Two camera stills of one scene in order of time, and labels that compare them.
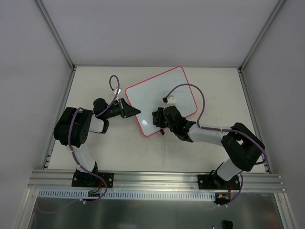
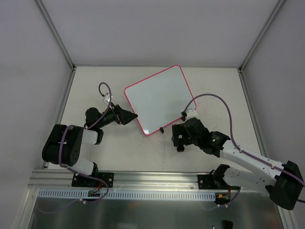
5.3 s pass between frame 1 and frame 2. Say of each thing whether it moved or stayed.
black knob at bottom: stayed
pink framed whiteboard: stayed
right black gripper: moved
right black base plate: stayed
